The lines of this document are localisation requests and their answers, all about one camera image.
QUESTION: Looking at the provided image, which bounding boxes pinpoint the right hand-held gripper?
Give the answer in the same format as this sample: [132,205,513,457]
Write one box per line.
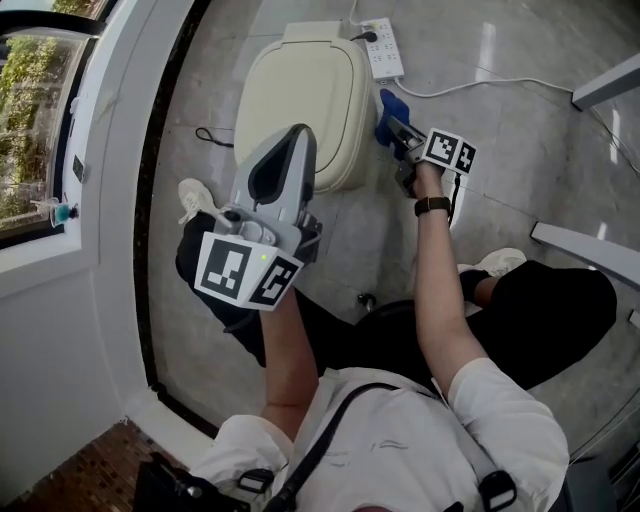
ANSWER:
[387,115,478,200]

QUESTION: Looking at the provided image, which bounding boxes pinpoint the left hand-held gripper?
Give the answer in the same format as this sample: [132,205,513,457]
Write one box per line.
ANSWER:
[193,123,325,312]

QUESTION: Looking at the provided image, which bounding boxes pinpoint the blue cloth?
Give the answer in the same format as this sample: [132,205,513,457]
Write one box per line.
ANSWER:
[374,88,412,149]

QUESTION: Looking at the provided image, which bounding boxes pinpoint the beige plastic trash bin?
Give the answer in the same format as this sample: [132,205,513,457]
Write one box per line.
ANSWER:
[233,20,376,195]

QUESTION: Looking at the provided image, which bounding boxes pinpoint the person's left forearm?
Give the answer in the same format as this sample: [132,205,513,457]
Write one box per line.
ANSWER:
[259,287,321,444]

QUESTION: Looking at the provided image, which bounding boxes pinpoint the person's right forearm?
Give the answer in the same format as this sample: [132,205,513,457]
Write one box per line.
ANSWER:
[412,212,491,401]

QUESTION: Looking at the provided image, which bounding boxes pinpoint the person's right hand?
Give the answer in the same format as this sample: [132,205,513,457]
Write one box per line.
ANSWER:
[409,163,452,201]

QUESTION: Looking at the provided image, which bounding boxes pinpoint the white power strip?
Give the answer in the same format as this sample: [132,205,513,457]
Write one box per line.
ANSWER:
[360,17,406,86]

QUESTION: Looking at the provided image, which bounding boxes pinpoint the dark wristwatch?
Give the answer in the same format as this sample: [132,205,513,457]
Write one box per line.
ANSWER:
[413,195,452,218]

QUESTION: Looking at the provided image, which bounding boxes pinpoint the person's left white shoe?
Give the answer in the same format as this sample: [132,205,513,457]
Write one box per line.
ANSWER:
[177,178,221,226]

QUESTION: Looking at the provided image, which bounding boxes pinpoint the person's white shoe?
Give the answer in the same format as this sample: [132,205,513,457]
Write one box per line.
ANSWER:
[177,178,221,226]
[457,247,529,281]

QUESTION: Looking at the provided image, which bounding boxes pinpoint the white curved window ledge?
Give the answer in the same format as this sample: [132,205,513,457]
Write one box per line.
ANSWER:
[0,0,211,491]

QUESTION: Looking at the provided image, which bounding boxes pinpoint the person's right white shoe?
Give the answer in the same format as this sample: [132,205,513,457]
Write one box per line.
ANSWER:
[457,247,529,281]

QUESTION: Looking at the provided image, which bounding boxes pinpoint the black stool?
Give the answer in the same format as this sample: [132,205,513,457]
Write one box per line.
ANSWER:
[352,292,421,351]

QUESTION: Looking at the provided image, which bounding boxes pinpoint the white table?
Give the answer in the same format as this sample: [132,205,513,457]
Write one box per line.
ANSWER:
[529,52,640,329]

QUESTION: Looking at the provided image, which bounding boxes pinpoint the teal bottle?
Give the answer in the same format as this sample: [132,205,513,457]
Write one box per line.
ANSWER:
[49,197,81,229]

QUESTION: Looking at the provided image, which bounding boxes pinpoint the person's black trousers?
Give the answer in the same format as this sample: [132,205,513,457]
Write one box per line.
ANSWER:
[174,212,619,394]

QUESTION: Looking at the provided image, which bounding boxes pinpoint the person's white shirt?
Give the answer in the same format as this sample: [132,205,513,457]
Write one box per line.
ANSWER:
[189,357,571,512]

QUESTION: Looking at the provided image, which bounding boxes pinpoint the black chest-mounted device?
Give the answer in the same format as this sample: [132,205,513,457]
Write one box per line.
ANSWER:
[132,452,251,512]

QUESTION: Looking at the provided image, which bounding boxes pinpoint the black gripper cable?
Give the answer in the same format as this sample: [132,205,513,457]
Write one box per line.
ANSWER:
[222,309,261,334]
[447,172,464,226]

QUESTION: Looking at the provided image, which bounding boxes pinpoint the black power cable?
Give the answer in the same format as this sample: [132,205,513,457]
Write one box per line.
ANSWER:
[194,29,380,149]

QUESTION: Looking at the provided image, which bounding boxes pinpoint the thick white cord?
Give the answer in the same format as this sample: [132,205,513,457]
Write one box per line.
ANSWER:
[394,76,640,175]

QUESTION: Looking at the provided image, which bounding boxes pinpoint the black shoulder strap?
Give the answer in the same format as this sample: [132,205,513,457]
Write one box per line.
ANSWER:
[272,382,401,512]

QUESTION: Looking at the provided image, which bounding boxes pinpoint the black window frame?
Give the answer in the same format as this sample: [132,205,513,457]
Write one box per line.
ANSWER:
[0,9,116,251]

